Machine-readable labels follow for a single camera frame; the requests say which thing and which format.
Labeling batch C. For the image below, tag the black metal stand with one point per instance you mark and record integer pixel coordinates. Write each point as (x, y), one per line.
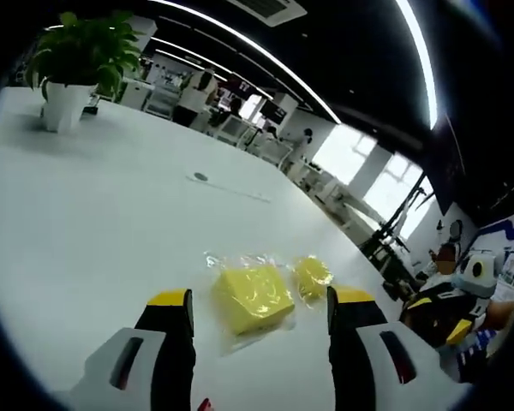
(394, 231)

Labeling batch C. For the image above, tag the green plant in white pot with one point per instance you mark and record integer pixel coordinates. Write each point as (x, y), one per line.
(81, 55)

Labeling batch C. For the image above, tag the black computer monitor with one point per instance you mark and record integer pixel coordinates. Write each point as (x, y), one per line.
(274, 112)

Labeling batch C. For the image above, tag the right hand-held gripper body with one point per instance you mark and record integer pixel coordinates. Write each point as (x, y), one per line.
(467, 278)

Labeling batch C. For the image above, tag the large yellow wrapped sponge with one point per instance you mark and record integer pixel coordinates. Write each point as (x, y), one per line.
(235, 342)

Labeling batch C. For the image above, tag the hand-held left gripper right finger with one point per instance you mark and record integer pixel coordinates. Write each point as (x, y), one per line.
(351, 355)

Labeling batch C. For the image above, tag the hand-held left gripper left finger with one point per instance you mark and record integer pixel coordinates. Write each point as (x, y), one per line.
(171, 355)

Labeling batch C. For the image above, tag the small yellow silicone block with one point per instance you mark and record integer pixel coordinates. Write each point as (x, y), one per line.
(312, 274)

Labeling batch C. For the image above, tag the ceiling air conditioner vent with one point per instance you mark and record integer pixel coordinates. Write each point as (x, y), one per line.
(267, 10)

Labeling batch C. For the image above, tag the round grey table grommet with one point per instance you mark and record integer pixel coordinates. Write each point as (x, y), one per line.
(202, 176)

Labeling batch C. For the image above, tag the blue and white wall poster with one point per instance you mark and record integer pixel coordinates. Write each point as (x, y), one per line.
(512, 231)

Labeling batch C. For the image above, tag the long ceiling light strip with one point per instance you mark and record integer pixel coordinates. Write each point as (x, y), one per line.
(424, 64)

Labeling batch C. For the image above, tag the large yellow silicone block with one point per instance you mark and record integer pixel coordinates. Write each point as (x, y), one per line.
(250, 297)

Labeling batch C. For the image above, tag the person's right hand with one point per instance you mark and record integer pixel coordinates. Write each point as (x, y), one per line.
(501, 316)

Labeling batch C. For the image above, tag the clear plastic bag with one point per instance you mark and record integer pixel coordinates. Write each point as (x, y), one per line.
(289, 278)

